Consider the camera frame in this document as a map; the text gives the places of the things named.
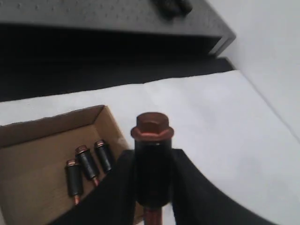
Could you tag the copper hex flange bolt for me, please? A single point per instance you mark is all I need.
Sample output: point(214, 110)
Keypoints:
point(80, 149)
point(152, 126)
point(71, 162)
point(99, 143)

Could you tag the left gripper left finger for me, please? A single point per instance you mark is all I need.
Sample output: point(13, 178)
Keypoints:
point(110, 192)

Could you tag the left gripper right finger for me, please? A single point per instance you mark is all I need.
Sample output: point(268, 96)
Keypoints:
point(201, 201)

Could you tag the grey perforated metal bench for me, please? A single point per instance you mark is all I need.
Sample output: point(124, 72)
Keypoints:
point(105, 16)

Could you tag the brown cardboard box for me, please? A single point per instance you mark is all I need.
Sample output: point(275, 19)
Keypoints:
point(35, 152)

